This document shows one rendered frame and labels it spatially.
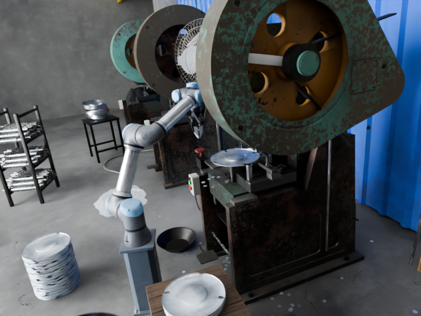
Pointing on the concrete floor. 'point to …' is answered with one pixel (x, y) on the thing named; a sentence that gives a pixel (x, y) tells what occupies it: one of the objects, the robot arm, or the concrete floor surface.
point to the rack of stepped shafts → (25, 156)
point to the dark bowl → (176, 239)
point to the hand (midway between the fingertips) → (199, 136)
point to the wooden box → (156, 289)
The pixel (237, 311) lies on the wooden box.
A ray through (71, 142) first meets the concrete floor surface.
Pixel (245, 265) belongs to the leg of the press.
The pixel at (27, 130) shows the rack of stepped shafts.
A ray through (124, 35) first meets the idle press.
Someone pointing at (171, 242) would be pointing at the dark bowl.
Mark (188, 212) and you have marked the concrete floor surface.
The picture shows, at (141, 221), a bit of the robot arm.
